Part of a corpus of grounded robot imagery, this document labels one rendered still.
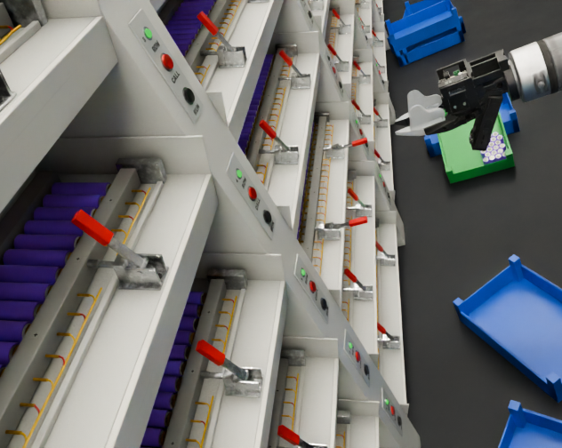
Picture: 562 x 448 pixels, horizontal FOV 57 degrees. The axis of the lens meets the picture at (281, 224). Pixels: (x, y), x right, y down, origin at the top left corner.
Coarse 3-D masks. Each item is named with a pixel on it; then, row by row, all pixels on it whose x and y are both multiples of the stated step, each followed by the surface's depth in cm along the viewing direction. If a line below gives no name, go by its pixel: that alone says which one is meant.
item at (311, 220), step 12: (324, 120) 127; (324, 132) 123; (324, 144) 122; (312, 180) 110; (312, 192) 107; (312, 204) 104; (312, 216) 102; (312, 228) 99; (312, 240) 97; (312, 252) 96
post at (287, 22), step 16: (288, 0) 113; (288, 16) 115; (304, 16) 115; (288, 32) 118; (320, 32) 126; (320, 48) 122; (320, 64) 122; (320, 80) 125; (320, 96) 128; (336, 96) 127; (352, 112) 137; (352, 128) 133; (368, 144) 146; (352, 160) 140; (368, 160) 140; (384, 208) 150; (400, 224) 160; (400, 240) 158
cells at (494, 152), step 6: (492, 138) 162; (498, 138) 161; (492, 144) 161; (498, 144) 160; (504, 144) 159; (486, 150) 161; (492, 150) 160; (498, 150) 159; (486, 156) 160; (492, 156) 159; (498, 156) 158; (504, 156) 158; (486, 162) 160; (492, 162) 160
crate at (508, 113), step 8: (504, 96) 184; (504, 104) 186; (504, 112) 183; (512, 112) 168; (504, 120) 179; (512, 120) 170; (512, 128) 172; (432, 136) 192; (432, 144) 180; (432, 152) 182; (440, 152) 182
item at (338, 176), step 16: (320, 112) 129; (336, 112) 130; (336, 128) 128; (336, 160) 119; (336, 176) 114; (336, 192) 110; (336, 208) 106; (304, 224) 104; (320, 240) 100; (336, 240) 99; (320, 256) 97; (336, 256) 96; (336, 272) 93; (336, 288) 91
